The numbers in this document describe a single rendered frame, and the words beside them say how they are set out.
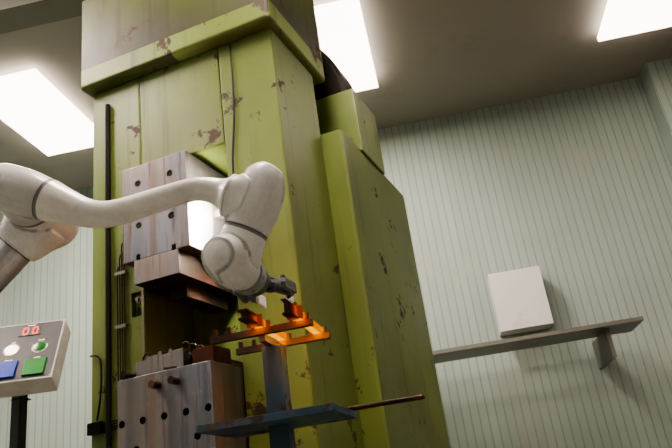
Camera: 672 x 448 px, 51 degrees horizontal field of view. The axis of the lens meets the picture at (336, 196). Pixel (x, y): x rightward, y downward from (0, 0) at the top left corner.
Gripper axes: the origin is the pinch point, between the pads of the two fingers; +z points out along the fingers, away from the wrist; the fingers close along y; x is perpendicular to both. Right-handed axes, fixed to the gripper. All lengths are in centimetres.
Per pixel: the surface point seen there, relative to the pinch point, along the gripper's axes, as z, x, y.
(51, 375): 51, 3, -98
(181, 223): 58, 52, -50
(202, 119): 71, 103, -44
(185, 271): 62, 35, -51
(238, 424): 20.1, -27.6, -19.8
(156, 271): 60, 36, -61
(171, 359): 59, 3, -56
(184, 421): 52, -20, -49
